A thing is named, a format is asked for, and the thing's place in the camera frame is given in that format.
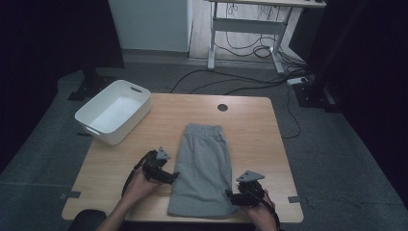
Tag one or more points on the white plastic basket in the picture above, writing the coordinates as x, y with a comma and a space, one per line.
118, 109

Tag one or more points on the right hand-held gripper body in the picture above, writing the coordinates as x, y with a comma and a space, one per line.
250, 189

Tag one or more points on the grey shorts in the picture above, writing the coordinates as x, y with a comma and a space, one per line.
203, 173

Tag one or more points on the person's right hand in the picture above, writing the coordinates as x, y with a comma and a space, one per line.
261, 215

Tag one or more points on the white metal desk frame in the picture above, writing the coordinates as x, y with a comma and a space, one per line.
247, 25

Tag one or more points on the white power strip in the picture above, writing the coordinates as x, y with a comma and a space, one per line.
296, 81

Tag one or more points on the person's dark clothing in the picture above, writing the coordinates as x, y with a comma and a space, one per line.
86, 221

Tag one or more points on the person's left hand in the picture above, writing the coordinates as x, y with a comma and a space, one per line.
141, 189

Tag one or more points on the dark curtain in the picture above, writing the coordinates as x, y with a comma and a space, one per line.
41, 57
375, 64

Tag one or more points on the black stand base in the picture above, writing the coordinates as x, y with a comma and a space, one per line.
316, 96
93, 83

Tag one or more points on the grey tape strip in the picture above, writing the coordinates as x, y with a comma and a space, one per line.
294, 199
72, 194

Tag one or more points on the black table grommet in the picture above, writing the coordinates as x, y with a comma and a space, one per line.
222, 107

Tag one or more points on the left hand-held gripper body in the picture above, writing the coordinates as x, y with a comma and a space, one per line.
154, 168

